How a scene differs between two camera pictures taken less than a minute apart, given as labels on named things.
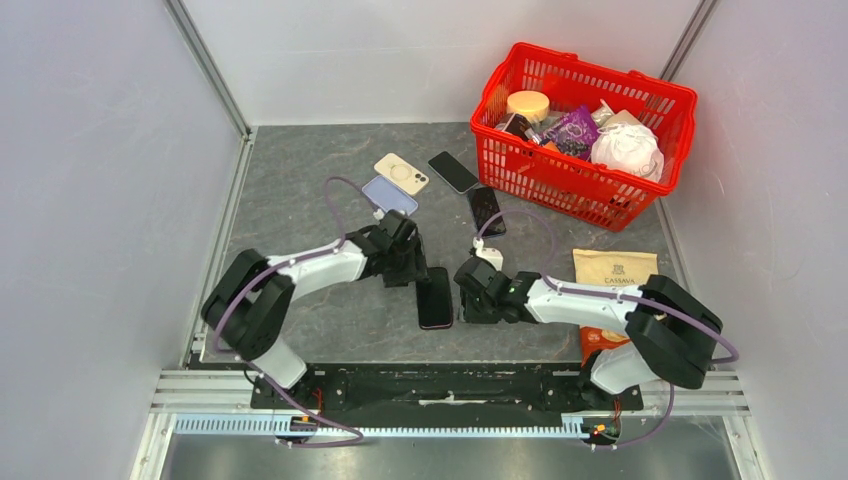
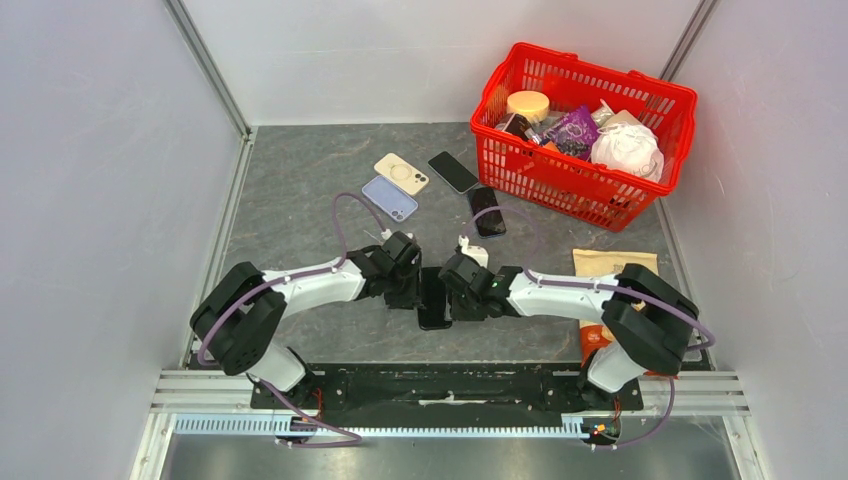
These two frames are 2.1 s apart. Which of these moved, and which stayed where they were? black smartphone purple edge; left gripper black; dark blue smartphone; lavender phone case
Moved: left gripper black
Stayed: dark blue smartphone; lavender phone case; black smartphone purple edge
